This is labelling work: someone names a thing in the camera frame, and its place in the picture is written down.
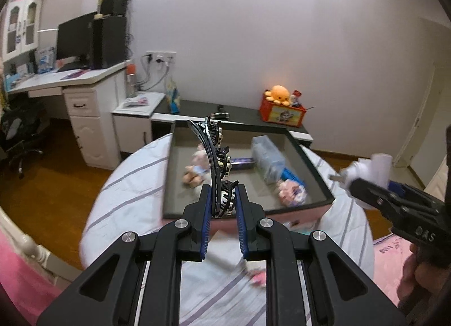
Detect white desk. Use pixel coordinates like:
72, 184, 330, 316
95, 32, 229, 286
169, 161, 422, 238
6, 60, 133, 170

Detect black speaker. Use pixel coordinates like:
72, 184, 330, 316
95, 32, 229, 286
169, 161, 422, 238
100, 0, 128, 17

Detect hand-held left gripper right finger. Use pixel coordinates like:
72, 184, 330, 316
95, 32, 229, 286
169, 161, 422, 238
235, 183, 406, 326

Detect pig plush doll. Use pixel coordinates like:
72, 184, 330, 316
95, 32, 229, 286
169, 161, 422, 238
182, 146, 209, 189

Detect red tin box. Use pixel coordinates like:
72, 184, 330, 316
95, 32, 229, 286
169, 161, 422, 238
259, 95, 307, 128

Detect round table with striped cover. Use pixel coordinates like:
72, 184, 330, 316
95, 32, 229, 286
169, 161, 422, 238
80, 133, 375, 326

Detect black office chair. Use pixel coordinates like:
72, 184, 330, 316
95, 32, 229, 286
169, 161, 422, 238
0, 98, 49, 179

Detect white hutch cabinet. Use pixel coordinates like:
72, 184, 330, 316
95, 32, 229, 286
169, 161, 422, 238
1, 0, 42, 62

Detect orange octopus plush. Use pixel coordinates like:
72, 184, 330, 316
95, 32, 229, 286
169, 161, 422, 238
262, 85, 291, 107

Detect bottle with orange cap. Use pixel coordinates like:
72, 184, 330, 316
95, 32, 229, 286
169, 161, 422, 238
126, 63, 138, 98

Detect clear plastic package blue edge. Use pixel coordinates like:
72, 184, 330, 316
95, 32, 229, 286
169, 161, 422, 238
251, 135, 306, 186

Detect small device with blue screen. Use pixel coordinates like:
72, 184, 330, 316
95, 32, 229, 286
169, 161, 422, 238
229, 156, 257, 170

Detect blue white bag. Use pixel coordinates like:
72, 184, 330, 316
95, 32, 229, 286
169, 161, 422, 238
165, 79, 181, 114

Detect person's right hand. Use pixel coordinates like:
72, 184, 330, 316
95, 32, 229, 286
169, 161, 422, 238
397, 241, 451, 317

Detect white door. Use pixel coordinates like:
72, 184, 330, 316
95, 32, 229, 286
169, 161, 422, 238
394, 17, 451, 172

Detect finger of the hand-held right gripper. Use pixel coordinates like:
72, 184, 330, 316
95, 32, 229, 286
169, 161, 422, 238
348, 178, 406, 223
387, 181, 443, 214

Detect pink box with black rim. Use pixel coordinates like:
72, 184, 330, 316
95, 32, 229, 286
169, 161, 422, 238
163, 120, 335, 234

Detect white wall outlet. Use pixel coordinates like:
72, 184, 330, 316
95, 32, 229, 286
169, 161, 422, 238
146, 51, 177, 64

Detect white side cabinet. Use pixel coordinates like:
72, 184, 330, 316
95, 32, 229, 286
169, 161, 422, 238
112, 91, 166, 163

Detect small toys on tin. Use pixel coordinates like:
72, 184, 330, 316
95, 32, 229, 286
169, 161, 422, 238
289, 89, 317, 112

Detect pink printed bedding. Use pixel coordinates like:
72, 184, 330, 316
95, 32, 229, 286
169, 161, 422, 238
372, 234, 414, 310

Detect pink block pieces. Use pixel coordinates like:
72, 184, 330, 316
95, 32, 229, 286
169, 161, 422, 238
246, 269, 267, 288

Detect black computer tower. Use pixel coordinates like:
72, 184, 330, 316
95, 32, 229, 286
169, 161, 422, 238
89, 15, 128, 69

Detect black charging cables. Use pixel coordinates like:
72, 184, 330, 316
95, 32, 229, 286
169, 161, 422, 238
139, 54, 172, 93

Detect pink papers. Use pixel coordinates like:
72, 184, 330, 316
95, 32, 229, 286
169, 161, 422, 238
123, 96, 151, 108

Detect white bed frame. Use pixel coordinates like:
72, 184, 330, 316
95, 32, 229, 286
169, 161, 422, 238
0, 204, 54, 272

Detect black keyboard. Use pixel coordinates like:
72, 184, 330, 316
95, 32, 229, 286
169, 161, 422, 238
58, 61, 89, 72

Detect small black object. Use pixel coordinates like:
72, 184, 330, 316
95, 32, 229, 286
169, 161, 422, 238
209, 105, 230, 121

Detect blue white books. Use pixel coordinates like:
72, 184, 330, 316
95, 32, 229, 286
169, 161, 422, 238
37, 47, 56, 74

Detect black monitor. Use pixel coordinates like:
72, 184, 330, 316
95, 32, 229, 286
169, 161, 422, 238
56, 12, 98, 63

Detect pink white block toy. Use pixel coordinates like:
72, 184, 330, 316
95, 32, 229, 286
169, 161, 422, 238
277, 177, 307, 206

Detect black hair clip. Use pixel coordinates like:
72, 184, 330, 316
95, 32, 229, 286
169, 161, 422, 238
187, 116, 240, 220

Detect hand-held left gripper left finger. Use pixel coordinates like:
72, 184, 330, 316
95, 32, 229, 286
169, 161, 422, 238
37, 183, 212, 326

